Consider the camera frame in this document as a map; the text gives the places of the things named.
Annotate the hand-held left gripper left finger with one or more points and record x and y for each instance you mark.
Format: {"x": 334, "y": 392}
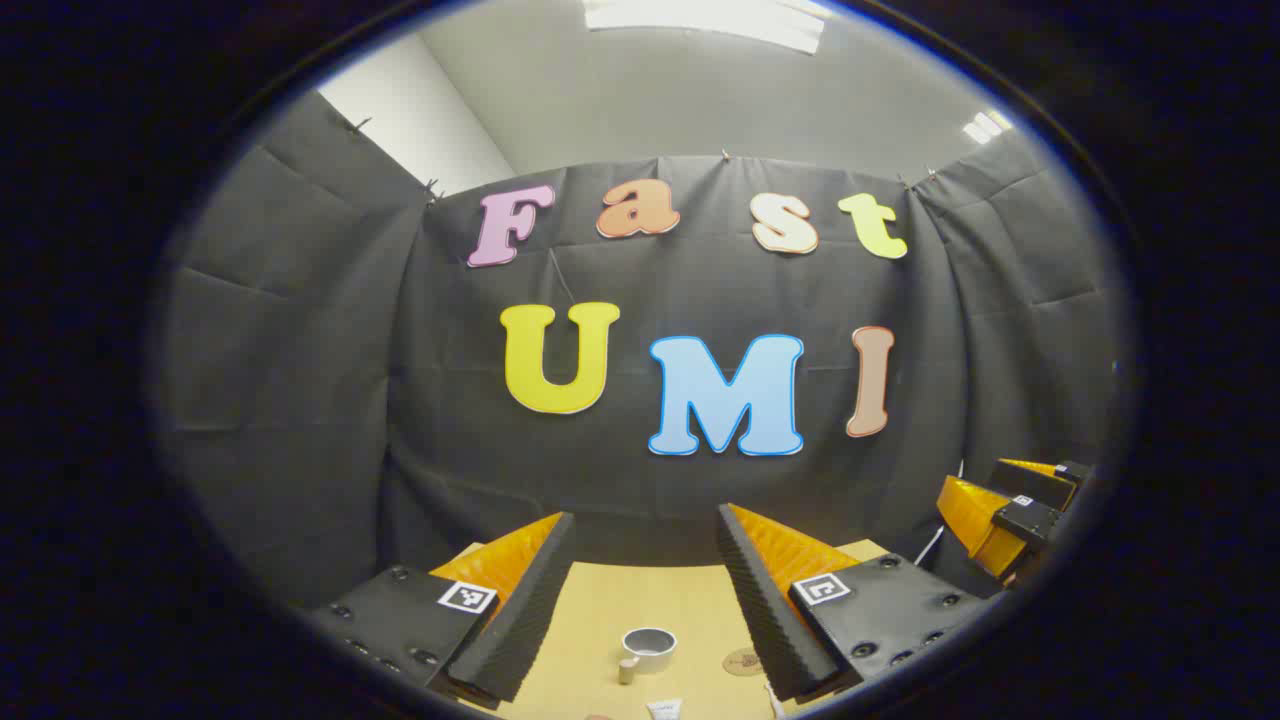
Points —
{"x": 520, "y": 630}

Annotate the white toothpaste tube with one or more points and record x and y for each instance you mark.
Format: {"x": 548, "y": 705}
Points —
{"x": 665, "y": 710}

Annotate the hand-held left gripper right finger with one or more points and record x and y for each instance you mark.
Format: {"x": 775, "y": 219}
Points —
{"x": 765, "y": 620}

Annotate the round wooden coaster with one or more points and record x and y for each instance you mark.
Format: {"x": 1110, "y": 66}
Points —
{"x": 743, "y": 662}

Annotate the large ceiling light panel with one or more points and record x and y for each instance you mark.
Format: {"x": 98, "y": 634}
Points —
{"x": 700, "y": 18}

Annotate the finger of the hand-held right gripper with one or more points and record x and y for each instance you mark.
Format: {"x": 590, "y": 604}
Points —
{"x": 1035, "y": 482}
{"x": 1025, "y": 522}

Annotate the small ceiling light panel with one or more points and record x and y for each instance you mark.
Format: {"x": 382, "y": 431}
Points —
{"x": 985, "y": 127}

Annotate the light wooden desktop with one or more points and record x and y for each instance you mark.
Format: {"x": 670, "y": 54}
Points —
{"x": 640, "y": 600}

